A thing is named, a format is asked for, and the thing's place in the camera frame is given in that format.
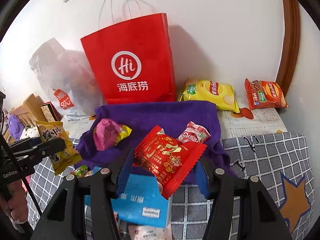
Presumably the green snack packet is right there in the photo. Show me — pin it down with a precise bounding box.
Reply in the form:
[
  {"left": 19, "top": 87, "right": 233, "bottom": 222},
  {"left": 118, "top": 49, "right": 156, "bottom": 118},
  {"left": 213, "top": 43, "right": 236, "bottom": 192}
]
[{"left": 71, "top": 165, "right": 89, "bottom": 178}]

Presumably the blue tissue pack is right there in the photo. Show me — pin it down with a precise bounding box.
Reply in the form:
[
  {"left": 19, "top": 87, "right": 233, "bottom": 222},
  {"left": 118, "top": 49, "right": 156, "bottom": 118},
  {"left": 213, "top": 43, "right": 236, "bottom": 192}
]
[{"left": 111, "top": 174, "right": 172, "bottom": 228}]

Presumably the pink and yellow snack packet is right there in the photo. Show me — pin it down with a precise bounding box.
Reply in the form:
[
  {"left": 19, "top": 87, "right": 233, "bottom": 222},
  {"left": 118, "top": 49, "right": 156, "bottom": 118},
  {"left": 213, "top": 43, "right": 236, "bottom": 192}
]
[{"left": 93, "top": 119, "right": 132, "bottom": 151}]

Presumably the red gold snack packet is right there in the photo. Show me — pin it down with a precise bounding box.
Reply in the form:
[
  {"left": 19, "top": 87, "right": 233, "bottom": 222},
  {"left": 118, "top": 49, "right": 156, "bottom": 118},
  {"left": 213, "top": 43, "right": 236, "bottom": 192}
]
[{"left": 135, "top": 125, "right": 207, "bottom": 199}]

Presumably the white red candy packet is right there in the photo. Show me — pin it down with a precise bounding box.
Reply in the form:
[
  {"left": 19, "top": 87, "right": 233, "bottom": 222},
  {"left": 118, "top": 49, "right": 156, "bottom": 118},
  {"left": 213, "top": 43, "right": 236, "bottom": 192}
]
[{"left": 178, "top": 121, "right": 211, "bottom": 143}]

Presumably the left hand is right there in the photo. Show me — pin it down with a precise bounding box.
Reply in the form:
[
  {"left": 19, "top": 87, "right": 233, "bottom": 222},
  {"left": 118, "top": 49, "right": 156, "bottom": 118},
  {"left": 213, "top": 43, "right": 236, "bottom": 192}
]
[{"left": 1, "top": 180, "right": 28, "bottom": 223}]

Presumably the brown framed box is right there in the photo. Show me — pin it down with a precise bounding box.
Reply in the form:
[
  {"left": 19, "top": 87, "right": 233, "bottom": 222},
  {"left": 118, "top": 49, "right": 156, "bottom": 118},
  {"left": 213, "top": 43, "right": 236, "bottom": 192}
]
[{"left": 41, "top": 102, "right": 62, "bottom": 122}]

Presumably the grey checked tablecloth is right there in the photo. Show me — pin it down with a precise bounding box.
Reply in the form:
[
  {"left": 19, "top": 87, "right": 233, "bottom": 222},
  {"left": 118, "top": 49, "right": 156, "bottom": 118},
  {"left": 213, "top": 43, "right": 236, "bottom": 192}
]
[{"left": 26, "top": 132, "right": 315, "bottom": 240}]

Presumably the white plastic Miniso bag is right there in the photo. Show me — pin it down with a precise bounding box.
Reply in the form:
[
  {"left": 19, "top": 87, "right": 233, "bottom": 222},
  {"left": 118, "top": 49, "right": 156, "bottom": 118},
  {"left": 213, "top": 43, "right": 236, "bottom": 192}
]
[{"left": 29, "top": 38, "right": 103, "bottom": 116}]

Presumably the purple towel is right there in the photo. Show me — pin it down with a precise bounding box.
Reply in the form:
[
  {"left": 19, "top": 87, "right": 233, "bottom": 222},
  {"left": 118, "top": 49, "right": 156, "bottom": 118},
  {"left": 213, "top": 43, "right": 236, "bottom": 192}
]
[{"left": 75, "top": 101, "right": 236, "bottom": 176}]

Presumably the red chips bag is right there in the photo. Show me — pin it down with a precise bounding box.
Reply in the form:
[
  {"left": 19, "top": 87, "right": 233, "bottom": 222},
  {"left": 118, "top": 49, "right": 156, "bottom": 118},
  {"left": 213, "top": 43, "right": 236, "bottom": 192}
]
[{"left": 244, "top": 79, "right": 288, "bottom": 110}]

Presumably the yellow chips bag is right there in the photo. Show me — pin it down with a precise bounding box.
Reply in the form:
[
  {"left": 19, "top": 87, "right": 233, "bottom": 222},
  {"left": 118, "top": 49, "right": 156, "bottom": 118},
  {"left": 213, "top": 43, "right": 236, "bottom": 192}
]
[{"left": 178, "top": 79, "right": 240, "bottom": 113}]

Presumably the red paper shopping bag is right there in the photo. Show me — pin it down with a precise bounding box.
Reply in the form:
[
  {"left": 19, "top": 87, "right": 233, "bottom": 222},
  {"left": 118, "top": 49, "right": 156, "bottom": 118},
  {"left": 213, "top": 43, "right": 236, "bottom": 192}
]
[{"left": 81, "top": 13, "right": 177, "bottom": 105}]

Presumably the brown wooden door frame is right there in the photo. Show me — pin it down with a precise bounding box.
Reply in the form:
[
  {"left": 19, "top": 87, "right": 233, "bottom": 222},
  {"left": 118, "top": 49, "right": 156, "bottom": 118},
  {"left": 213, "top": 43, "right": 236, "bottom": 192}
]
[{"left": 276, "top": 0, "right": 301, "bottom": 96}]

